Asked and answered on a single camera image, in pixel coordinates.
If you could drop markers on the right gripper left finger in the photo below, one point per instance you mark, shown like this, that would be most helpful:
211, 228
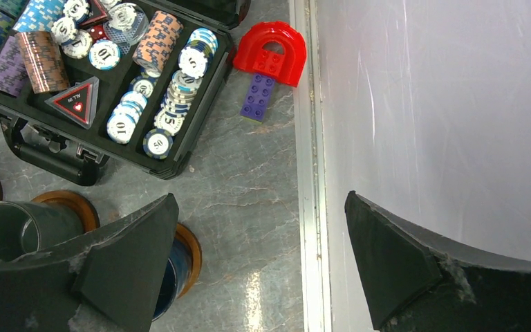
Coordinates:
107, 279

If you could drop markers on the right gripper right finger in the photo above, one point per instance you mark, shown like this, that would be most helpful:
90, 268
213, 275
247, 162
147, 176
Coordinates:
415, 279

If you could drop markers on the dark blue mug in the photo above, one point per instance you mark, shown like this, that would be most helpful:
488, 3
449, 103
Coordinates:
177, 273

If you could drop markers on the grey mug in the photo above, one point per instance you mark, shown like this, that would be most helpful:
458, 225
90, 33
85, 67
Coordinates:
27, 227

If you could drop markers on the white fifty poker chip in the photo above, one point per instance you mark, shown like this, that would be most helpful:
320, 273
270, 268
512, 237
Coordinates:
157, 143

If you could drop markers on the all in triangle button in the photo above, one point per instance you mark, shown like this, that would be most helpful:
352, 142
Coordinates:
78, 103

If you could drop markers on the black poker chip case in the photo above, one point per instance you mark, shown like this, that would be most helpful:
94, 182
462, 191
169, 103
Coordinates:
219, 16

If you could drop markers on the white ten poker chip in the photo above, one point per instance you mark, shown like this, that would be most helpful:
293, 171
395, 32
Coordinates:
104, 55

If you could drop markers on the purple poker chip stack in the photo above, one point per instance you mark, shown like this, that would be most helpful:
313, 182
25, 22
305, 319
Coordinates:
13, 74

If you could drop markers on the brown poker chip stack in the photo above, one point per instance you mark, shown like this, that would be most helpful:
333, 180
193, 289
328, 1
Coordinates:
43, 61

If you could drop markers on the peach poker chip stack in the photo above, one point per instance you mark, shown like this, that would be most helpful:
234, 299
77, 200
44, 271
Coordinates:
156, 45

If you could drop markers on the red die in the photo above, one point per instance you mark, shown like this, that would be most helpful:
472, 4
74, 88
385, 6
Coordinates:
97, 33

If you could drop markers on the red and purple toy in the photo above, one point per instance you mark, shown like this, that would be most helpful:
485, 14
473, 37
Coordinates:
274, 53

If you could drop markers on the light blue chip stack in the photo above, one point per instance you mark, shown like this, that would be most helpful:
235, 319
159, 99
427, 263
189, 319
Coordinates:
39, 15

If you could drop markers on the green poker chip stack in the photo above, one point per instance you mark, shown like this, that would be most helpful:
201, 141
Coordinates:
12, 8

